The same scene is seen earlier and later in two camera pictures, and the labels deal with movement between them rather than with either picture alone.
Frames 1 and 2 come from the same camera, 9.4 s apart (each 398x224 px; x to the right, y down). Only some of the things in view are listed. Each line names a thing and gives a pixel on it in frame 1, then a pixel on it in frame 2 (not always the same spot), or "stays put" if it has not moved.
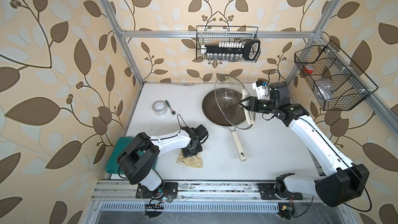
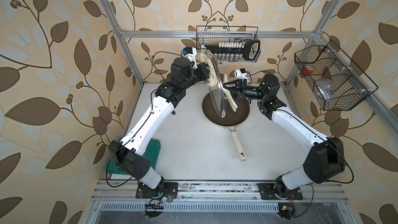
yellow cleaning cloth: (195, 161) -> (206, 57)
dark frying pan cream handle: (221, 107) stays put
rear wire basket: (212, 35) stays put
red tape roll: (308, 69) stays put
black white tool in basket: (232, 50) stays put
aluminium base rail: (123, 196) stays put
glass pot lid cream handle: (229, 92) -> (217, 93)
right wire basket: (339, 83) stays put
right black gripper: (253, 101) -> (241, 89)
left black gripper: (187, 154) -> (202, 73)
